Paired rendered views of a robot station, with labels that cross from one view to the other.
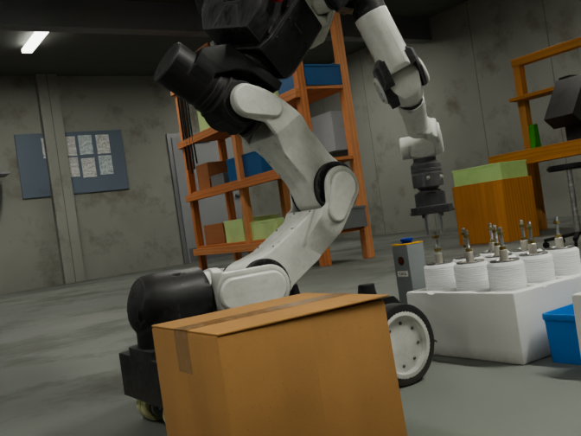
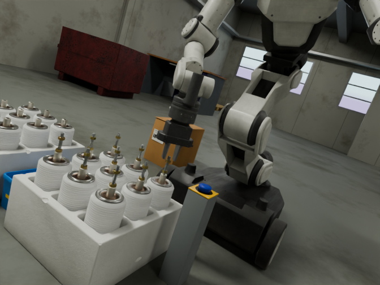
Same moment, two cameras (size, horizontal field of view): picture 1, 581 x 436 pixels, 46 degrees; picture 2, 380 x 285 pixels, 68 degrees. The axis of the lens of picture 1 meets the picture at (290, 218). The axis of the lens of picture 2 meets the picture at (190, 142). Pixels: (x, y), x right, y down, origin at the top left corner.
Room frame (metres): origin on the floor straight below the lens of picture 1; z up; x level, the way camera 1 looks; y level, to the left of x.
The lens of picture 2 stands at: (2.81, -0.81, 0.61)
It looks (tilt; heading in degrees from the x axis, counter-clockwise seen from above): 12 degrees down; 150
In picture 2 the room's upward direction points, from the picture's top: 18 degrees clockwise
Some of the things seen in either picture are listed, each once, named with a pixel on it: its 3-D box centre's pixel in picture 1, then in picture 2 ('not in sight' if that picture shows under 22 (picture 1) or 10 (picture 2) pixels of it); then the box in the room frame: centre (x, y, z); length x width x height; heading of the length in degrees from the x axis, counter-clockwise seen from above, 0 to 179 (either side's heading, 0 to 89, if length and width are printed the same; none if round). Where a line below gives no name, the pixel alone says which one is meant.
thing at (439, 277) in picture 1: (443, 294); (154, 205); (2.01, -0.41, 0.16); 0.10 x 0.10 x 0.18
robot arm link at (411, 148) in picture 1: (421, 154); (193, 91); (2.02, -0.41, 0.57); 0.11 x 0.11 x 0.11; 74
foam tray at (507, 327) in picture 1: (507, 311); (99, 215); (1.97, -0.57, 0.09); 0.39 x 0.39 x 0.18; 33
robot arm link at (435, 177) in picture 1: (429, 193); (178, 124); (2.01, -0.41, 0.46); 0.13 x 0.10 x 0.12; 82
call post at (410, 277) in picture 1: (413, 292); (187, 236); (2.18, -0.35, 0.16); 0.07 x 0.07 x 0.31; 33
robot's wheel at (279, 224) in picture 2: not in sight; (271, 243); (2.13, 0.07, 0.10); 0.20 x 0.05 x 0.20; 123
